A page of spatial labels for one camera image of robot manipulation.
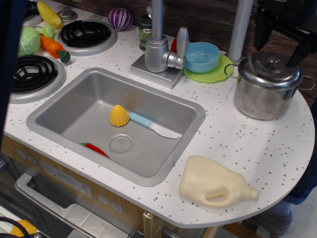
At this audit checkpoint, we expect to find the front left black burner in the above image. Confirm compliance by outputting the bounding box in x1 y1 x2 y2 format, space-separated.
9 55 66 104

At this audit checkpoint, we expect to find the blue handled toy knife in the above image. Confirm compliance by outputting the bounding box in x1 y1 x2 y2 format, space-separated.
129 112 178 139

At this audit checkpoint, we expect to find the orange toy carrot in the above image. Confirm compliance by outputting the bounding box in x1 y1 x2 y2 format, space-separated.
40 35 70 63

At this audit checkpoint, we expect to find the light blue plastic bowl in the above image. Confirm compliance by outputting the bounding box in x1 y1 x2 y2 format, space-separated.
185 42 220 73

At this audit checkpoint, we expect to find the steel pot lid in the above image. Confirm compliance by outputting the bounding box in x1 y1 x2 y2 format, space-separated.
238 52 303 90

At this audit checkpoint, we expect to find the green plastic plate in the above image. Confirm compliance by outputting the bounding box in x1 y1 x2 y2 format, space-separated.
184 54 233 83

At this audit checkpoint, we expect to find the red toy tomato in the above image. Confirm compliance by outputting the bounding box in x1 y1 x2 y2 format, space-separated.
170 38 177 53

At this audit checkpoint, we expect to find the toy oven door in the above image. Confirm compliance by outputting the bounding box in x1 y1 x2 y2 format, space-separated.
0 170 138 238

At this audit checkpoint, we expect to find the grey vertical post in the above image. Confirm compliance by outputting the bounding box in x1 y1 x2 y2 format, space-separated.
227 0 254 62

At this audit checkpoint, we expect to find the grey toy sink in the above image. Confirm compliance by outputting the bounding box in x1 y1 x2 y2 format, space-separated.
26 68 206 186

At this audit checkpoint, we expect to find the yellow toy corn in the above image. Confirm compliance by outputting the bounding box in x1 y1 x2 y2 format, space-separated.
109 105 129 127

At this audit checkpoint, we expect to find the black burner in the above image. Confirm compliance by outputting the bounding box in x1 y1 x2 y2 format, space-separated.
9 55 66 104
23 0 43 27
54 20 117 57

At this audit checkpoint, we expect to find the silver toy faucet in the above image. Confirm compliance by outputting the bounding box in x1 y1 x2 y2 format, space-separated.
130 0 189 88

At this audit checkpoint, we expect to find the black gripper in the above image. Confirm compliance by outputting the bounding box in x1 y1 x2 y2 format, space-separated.
254 0 317 67

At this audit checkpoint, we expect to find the yellow object with black cable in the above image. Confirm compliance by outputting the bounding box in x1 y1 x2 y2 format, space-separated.
0 217 43 238

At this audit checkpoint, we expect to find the red toy chili pepper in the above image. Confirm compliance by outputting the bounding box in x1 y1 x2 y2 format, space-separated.
80 142 110 158

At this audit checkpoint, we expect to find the cream plastic jug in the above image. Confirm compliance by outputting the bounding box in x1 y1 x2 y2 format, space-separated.
178 156 258 208

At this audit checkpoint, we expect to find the back right black burner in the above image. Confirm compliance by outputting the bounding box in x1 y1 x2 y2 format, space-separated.
54 20 117 57

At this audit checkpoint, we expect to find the stainless steel pot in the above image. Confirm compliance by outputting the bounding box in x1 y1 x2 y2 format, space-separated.
234 64 316 120

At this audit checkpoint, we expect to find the purple toy onion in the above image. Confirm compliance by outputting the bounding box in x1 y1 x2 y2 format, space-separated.
107 8 133 32

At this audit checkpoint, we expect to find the back left black burner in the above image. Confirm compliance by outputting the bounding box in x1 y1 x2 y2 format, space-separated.
23 0 43 27

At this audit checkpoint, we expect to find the green toy cabbage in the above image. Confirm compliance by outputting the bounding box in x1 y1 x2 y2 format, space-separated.
18 26 41 57

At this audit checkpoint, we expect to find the grey stove knob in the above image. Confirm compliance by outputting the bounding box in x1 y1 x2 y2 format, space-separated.
57 7 78 23

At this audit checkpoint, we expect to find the yellow toy squash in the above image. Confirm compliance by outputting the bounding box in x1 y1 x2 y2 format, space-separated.
37 1 62 29

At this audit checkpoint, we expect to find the light green toy vegetable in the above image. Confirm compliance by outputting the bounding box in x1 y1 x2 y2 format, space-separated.
34 23 55 39

